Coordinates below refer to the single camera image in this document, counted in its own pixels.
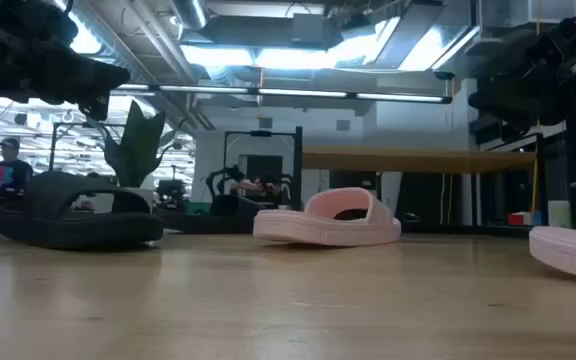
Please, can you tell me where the black aluminium table frame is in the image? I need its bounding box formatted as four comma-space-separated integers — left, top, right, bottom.
397, 222, 537, 237

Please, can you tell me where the black metal frame rig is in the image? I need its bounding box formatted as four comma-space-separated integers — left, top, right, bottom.
49, 121, 115, 174

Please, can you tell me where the white green canister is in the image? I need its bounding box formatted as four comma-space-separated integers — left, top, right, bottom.
547, 199, 572, 229

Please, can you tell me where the black rubber slide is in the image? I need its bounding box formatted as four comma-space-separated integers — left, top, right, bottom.
0, 171, 165, 250

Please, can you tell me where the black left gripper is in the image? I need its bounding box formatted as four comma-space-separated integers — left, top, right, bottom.
0, 0, 132, 122

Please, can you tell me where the ceiling light strip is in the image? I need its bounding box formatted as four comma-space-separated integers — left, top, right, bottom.
112, 83, 453, 105

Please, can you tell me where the yellow hanging cable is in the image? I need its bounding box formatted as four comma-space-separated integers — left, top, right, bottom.
532, 0, 542, 214

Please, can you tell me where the pink rubber slide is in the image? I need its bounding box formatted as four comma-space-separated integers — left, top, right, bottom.
252, 187, 403, 247
528, 225, 576, 286

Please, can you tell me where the snake plant white pot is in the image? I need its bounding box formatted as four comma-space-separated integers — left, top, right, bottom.
92, 99, 189, 214

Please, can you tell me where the wooden shelf black metal frame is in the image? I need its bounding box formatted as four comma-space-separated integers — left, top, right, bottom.
222, 126, 544, 229

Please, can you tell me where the person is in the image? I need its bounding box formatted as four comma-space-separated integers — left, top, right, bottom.
0, 137, 34, 196

